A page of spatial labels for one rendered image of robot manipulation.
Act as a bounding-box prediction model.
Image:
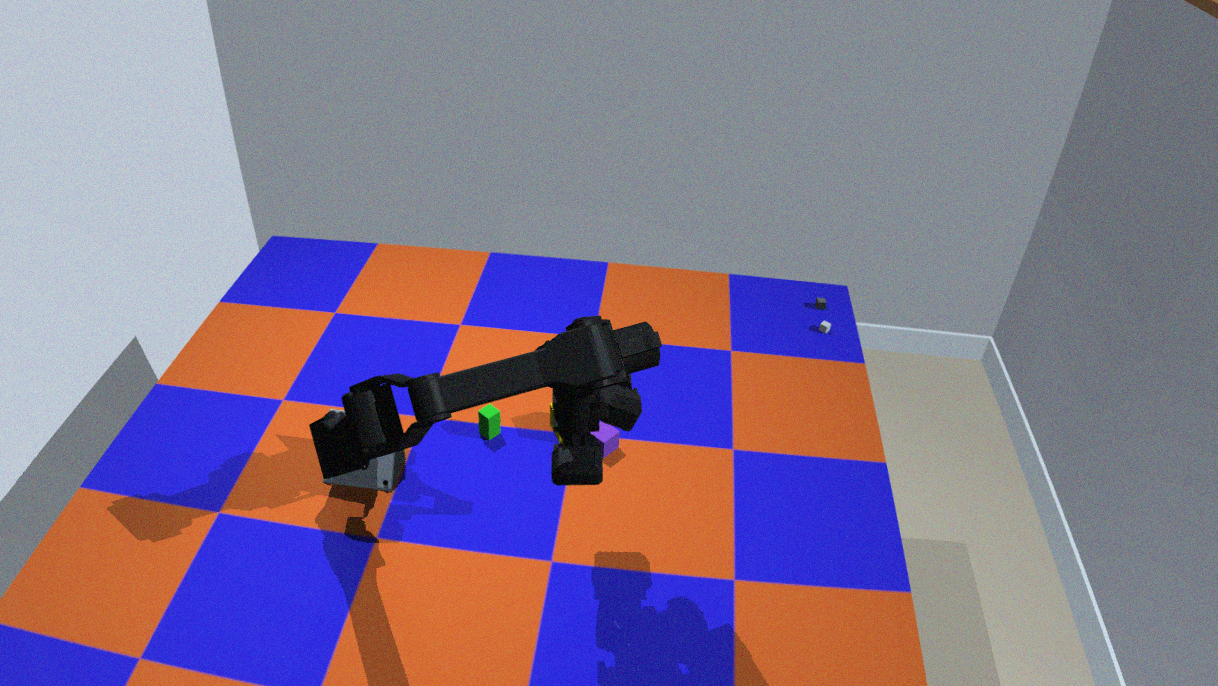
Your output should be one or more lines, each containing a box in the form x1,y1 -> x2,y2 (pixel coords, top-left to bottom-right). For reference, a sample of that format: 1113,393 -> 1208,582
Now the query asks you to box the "yellow block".
551,403 -> 561,444

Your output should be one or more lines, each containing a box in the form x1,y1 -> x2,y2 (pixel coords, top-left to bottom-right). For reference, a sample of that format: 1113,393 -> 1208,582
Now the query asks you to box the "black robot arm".
309,316 -> 663,479

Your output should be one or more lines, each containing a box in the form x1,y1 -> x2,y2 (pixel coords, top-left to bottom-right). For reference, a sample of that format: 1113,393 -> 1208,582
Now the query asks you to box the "purple cube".
591,422 -> 620,458

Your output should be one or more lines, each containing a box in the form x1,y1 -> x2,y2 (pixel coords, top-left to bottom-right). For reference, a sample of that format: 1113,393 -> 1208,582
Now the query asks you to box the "green block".
477,422 -> 501,440
477,405 -> 501,430

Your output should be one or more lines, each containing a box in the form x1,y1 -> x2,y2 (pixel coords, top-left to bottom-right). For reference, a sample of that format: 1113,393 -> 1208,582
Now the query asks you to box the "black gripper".
551,387 -> 603,486

